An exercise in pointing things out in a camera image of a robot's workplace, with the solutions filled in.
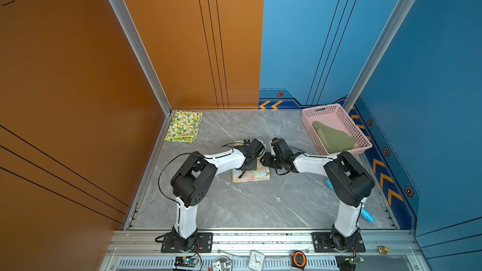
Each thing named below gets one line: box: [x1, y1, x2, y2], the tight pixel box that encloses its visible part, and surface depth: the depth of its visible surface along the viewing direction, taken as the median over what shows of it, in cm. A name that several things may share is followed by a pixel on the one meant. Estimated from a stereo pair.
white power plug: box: [212, 255, 233, 271], surface depth 64 cm
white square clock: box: [247, 249, 266, 271], surface depth 70 cm
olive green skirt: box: [312, 121, 358, 154], surface depth 104 cm
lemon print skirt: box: [163, 110, 204, 144], surface depth 111 cm
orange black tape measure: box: [291, 250, 307, 270], surface depth 69 cm
